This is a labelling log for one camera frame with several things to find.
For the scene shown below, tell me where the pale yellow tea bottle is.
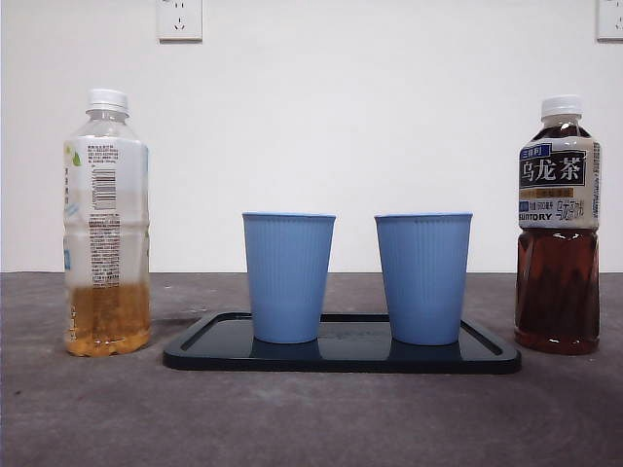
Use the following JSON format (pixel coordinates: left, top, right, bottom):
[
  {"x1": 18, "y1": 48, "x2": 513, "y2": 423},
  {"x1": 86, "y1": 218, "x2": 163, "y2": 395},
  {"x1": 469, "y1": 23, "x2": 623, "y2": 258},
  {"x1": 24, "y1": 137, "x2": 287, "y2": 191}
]
[{"x1": 62, "y1": 88, "x2": 152, "y2": 358}]

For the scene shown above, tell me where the dark oolong tea bottle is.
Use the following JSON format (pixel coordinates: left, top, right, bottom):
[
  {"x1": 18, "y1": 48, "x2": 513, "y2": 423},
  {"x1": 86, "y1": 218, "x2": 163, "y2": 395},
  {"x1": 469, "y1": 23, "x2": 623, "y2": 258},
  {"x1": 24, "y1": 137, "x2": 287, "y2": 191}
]
[{"x1": 513, "y1": 94, "x2": 603, "y2": 356}]

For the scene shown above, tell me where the blue ribbed cup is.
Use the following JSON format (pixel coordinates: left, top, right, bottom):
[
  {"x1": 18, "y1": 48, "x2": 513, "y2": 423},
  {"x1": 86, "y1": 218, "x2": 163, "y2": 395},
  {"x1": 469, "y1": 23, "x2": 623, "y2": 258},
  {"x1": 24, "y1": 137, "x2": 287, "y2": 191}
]
[
  {"x1": 374, "y1": 210, "x2": 474, "y2": 347},
  {"x1": 241, "y1": 211, "x2": 338, "y2": 345}
]

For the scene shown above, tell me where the dark blue rectangular tray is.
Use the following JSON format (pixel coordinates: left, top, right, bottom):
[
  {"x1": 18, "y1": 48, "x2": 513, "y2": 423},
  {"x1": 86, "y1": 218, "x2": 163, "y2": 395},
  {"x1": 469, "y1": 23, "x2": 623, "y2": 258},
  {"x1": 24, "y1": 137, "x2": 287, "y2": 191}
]
[{"x1": 162, "y1": 311, "x2": 523, "y2": 376}]

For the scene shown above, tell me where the white wall socket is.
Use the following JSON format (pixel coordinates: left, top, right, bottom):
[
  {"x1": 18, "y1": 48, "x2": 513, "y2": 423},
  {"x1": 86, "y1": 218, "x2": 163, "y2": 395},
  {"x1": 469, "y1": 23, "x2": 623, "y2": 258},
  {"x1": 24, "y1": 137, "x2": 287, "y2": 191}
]
[
  {"x1": 596, "y1": 0, "x2": 623, "y2": 42},
  {"x1": 155, "y1": 0, "x2": 203, "y2": 42}
]

